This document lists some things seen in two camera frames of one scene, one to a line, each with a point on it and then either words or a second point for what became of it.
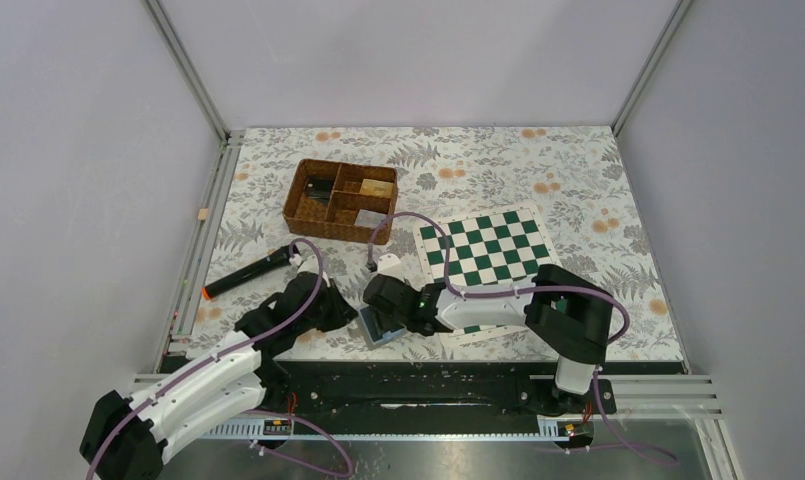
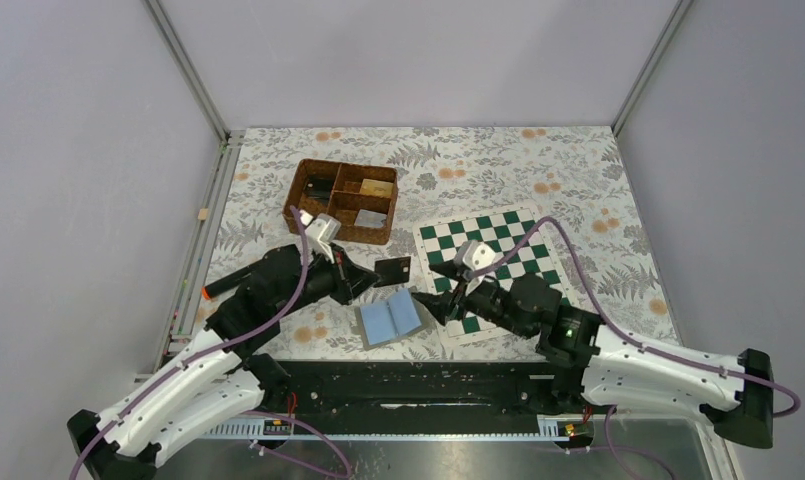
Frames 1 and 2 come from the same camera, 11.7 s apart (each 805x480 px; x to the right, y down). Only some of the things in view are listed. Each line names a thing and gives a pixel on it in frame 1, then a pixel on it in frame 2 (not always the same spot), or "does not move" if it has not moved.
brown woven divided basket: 342,200 does not move
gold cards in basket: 377,187 does not move
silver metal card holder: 379,329 does not move
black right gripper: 401,281 to 438,304
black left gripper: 343,312 to 350,278
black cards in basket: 319,188 does not move
